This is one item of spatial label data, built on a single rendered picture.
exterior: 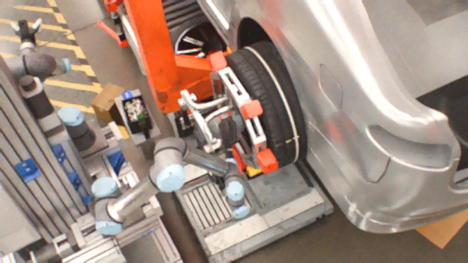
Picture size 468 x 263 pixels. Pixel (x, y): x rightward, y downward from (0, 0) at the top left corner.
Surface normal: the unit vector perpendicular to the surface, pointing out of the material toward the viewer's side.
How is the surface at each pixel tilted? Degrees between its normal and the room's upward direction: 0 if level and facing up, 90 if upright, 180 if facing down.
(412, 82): 19
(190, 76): 90
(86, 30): 0
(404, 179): 89
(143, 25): 90
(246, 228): 0
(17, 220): 90
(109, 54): 0
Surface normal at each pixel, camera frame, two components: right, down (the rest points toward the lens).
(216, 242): -0.08, -0.60
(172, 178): 0.27, 0.71
